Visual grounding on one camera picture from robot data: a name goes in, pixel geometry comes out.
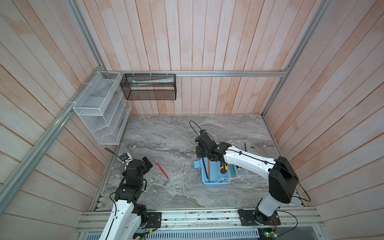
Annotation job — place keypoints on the white wire mesh shelf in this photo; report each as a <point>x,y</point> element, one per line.
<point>102,109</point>

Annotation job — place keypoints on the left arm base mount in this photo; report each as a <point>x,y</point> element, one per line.
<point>151,220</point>

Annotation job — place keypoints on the yellow black utility knife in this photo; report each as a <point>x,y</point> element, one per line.
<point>223,168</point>

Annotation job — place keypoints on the aluminium frame rail left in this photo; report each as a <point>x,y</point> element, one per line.
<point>49,160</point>

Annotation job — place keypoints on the orange pencil tool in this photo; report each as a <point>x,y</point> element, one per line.
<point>208,170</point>

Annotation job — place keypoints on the black wire mesh basket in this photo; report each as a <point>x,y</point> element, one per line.
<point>149,87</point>

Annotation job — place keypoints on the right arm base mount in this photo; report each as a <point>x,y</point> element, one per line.
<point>254,218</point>

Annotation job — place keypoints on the red handled tool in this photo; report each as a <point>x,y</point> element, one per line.
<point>163,172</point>

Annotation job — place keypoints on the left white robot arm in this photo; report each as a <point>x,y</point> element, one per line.
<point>127,216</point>

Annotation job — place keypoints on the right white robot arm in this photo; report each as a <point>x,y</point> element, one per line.
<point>281,177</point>

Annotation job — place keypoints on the teal utility knife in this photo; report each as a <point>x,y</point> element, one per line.
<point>233,170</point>

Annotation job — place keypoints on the aluminium frame rail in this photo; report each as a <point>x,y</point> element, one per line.
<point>49,160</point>
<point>248,73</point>
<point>319,14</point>

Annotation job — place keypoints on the aluminium frame rail back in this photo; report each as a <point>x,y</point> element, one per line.
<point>248,73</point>

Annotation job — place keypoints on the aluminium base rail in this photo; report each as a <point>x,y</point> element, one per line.
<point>291,223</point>

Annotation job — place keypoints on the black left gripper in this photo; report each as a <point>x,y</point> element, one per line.
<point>145,168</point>

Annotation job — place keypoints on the aluminium frame rail right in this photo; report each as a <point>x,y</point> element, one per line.
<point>319,14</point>

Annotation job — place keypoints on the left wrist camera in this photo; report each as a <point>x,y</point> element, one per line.
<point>125,157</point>

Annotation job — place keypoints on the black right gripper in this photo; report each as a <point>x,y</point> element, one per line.
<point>198,152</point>

